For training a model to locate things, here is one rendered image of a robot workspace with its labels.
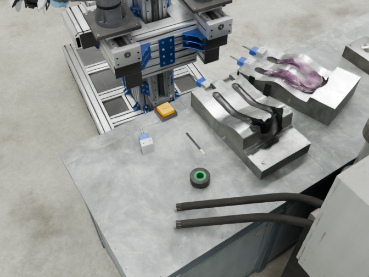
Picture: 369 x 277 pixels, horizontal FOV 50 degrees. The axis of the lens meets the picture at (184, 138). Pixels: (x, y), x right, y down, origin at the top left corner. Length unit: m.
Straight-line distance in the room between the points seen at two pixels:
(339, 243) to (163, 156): 0.91
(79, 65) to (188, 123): 1.48
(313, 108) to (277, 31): 2.02
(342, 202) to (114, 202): 0.94
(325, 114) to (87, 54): 1.98
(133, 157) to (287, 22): 2.59
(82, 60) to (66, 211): 1.20
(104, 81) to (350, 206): 2.32
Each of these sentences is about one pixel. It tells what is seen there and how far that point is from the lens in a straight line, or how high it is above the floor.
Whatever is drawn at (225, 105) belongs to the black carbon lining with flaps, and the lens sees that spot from 1.74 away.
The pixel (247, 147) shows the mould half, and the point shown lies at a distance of 1.60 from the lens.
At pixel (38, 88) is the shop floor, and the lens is 3.33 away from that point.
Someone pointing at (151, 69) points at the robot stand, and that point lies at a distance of 2.16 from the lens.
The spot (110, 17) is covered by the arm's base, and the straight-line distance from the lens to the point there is 1.92.
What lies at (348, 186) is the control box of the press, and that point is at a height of 1.47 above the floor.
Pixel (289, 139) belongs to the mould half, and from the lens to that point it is 1.68.
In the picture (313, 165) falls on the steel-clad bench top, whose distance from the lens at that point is 1.70.
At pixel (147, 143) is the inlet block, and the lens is 1.63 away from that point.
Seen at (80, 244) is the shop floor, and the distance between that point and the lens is 2.41.
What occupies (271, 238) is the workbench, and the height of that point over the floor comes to 0.43.
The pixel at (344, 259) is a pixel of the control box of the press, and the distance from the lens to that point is 0.98.
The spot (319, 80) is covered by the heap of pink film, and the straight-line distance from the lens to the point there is 1.92.
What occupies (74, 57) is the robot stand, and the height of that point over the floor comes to 0.23.
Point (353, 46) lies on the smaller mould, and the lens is 2.23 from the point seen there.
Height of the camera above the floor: 2.11
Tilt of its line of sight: 50 degrees down
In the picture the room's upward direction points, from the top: 1 degrees counter-clockwise
